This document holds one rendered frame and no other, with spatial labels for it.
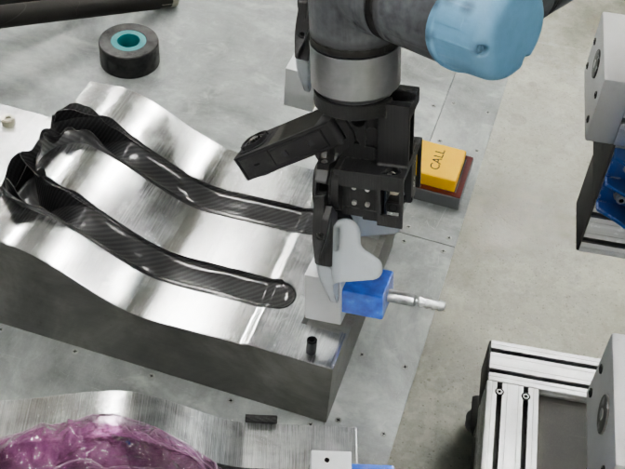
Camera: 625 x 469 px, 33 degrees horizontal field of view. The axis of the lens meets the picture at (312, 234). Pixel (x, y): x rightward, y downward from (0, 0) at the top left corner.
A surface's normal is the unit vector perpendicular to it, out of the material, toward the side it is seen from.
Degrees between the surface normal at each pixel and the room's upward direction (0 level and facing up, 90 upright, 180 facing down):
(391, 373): 0
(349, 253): 71
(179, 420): 28
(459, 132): 0
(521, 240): 0
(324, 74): 87
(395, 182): 82
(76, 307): 90
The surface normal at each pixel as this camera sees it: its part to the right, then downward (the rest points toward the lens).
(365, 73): 0.19, 0.57
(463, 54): -0.67, 0.60
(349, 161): -0.04, -0.80
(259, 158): -0.33, 0.55
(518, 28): 0.69, 0.41
